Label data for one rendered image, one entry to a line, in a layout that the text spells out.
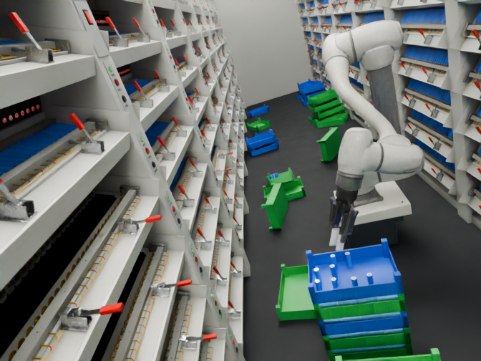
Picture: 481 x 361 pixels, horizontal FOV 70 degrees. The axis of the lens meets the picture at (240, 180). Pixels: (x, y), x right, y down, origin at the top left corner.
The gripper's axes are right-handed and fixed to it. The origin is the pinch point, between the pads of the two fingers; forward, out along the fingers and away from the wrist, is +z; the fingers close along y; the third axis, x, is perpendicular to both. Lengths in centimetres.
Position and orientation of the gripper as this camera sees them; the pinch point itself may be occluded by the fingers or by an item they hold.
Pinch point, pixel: (337, 239)
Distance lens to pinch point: 135.0
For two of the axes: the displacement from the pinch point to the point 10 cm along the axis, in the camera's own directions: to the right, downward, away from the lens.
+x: -9.3, 0.0, -3.7
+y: -3.5, -2.8, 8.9
